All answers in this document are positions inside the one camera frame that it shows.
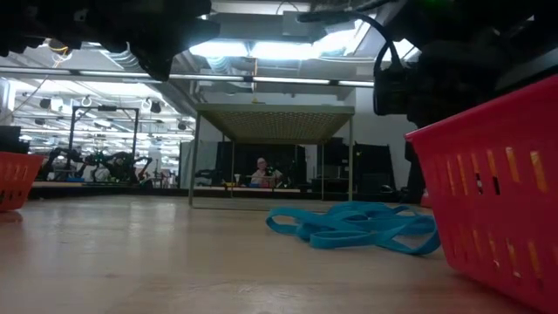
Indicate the red plastic basket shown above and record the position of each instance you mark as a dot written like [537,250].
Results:
[501,196]

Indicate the green perforated metal shelf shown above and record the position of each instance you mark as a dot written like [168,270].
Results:
[274,122]

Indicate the blue rubber band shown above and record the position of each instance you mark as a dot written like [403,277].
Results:
[349,240]
[370,207]
[401,224]
[287,227]

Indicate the orange plastic basket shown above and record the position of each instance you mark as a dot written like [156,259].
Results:
[17,179]

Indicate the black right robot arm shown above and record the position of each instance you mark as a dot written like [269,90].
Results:
[523,26]

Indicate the black cabinet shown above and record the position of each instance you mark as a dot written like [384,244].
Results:
[370,165]

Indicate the ceiling light strip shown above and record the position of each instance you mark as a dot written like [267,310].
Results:
[287,80]

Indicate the grey curtain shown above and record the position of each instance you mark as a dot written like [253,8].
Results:
[185,165]

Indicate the background black robot arms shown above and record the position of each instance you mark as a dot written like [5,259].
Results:
[113,161]

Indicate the person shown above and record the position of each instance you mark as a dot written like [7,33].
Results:
[261,174]

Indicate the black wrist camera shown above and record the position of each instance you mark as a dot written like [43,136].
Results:
[392,93]

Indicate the black overhead camera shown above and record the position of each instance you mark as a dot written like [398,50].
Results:
[61,45]

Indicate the black stand frame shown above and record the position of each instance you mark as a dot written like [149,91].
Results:
[72,131]

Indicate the black metal table frame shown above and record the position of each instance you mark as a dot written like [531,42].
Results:
[109,192]

